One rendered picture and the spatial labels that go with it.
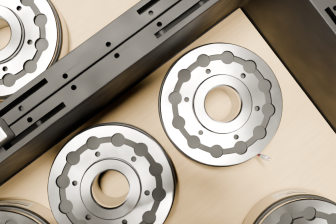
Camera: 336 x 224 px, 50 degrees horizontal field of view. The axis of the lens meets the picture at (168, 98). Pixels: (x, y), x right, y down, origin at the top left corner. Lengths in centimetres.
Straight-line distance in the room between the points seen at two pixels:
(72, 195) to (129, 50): 13
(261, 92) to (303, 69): 4
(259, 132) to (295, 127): 5
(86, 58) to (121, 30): 3
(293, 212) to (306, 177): 5
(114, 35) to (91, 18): 11
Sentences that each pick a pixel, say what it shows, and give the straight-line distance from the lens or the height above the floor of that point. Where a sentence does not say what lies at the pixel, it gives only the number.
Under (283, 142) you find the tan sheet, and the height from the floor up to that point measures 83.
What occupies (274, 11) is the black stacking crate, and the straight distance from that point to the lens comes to 30.
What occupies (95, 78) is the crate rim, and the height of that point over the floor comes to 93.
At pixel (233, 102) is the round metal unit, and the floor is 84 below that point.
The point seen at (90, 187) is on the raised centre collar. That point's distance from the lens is 30.
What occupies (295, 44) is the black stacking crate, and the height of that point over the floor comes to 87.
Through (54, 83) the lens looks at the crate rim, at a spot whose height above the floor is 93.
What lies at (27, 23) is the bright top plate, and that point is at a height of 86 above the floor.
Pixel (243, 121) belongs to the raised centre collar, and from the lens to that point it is 29.
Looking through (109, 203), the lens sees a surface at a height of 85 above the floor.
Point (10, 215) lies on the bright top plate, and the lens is 32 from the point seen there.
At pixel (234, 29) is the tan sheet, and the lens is 34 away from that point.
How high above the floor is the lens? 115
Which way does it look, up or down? 87 degrees down
